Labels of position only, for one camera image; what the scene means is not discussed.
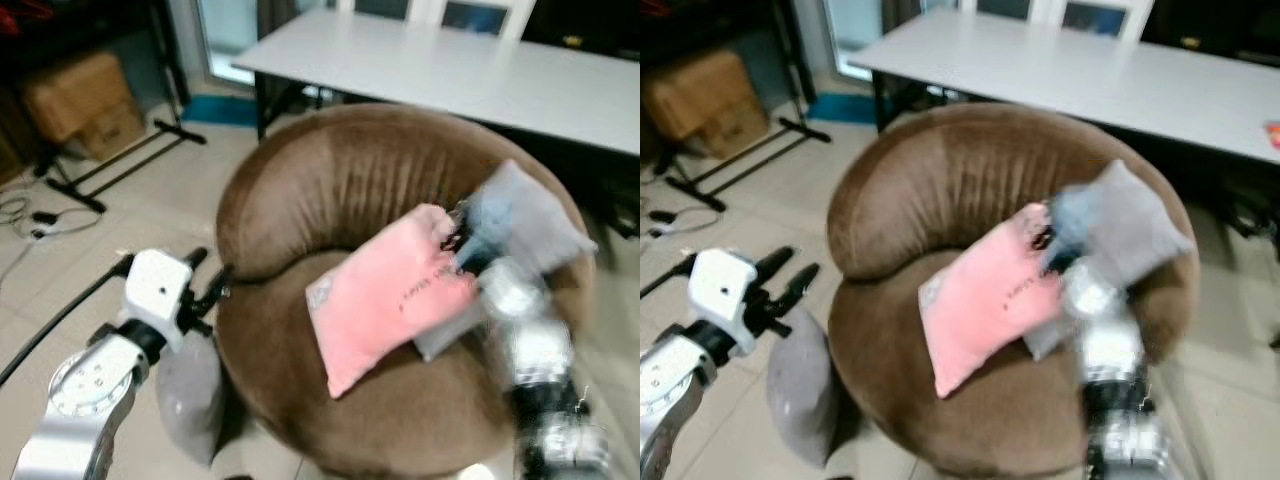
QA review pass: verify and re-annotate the grey pillow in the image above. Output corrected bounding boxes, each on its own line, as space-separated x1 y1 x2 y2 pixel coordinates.
414 159 599 362
154 330 230 470
1024 159 1197 362
765 307 837 470

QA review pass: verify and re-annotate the pink printed pillow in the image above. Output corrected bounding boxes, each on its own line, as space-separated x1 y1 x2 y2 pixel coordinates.
917 203 1067 400
305 203 482 400

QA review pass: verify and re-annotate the blue floor mat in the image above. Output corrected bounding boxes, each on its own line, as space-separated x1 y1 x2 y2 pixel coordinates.
181 94 262 130
807 92 880 127

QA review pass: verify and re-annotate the round brown velvet sofa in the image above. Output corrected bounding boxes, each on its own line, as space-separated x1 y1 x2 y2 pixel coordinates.
827 102 1202 480
215 103 599 480

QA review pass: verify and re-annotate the long white table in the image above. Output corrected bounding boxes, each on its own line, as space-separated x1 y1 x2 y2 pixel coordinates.
231 8 641 157
847 8 1280 167

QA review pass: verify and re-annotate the large brown cardboard box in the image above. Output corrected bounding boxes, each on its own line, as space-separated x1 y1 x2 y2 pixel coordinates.
642 47 772 162
21 50 149 164

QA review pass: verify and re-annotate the white framed glass door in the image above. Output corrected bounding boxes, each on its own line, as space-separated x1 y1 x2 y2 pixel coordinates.
821 0 887 83
195 0 264 87

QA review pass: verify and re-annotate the white chair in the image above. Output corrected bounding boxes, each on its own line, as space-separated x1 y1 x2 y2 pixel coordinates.
1048 0 1158 42
428 0 538 42
958 0 1051 25

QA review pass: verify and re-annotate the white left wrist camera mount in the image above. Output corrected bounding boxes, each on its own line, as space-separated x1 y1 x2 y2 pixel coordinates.
690 247 759 347
122 249 194 354

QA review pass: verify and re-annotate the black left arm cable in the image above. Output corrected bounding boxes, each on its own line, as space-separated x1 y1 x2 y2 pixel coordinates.
640 252 699 300
0 254 137 390

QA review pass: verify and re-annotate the black metal rack frame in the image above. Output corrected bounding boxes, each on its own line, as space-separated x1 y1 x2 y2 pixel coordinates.
660 0 832 214
35 0 209 215

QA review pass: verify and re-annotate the thin grey cable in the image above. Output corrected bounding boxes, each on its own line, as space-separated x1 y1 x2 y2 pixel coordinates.
0 188 103 293
640 170 693 263

